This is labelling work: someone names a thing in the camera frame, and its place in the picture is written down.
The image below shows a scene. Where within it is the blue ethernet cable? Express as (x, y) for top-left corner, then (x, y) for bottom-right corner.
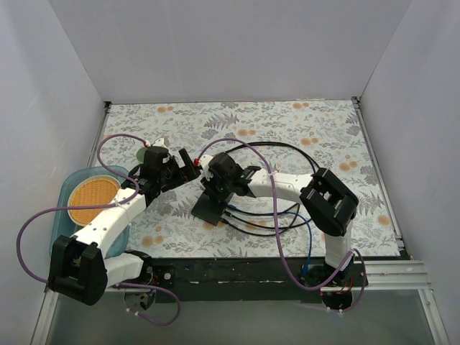
(226, 204), (317, 285)

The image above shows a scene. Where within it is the black network switch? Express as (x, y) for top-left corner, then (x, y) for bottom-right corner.
(191, 191), (233, 226)

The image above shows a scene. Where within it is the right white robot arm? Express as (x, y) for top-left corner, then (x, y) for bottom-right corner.
(195, 152), (359, 286)

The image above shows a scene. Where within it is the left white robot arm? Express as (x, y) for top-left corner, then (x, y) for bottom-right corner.
(47, 146), (201, 305)

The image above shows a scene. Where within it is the green cup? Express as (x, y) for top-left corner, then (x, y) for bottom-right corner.
(136, 147), (147, 164)

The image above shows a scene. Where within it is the orange woven plate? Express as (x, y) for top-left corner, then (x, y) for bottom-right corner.
(68, 175), (121, 226)

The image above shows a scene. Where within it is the floral table mat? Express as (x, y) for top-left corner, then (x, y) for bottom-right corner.
(101, 100), (400, 257)

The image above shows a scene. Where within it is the teal plastic tray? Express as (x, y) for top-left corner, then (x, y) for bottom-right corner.
(50, 167), (124, 243)

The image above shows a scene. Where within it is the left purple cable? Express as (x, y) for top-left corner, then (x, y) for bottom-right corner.
(17, 133), (182, 327)

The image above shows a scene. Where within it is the purple cable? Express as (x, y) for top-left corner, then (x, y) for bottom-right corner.
(199, 137), (369, 312)
(17, 133), (182, 327)

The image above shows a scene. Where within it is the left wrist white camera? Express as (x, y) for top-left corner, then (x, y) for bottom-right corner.
(144, 138), (168, 150)

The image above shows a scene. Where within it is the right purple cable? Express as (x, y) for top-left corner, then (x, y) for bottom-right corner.
(199, 137), (369, 312)

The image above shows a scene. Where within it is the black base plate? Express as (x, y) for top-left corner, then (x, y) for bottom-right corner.
(122, 257), (368, 308)

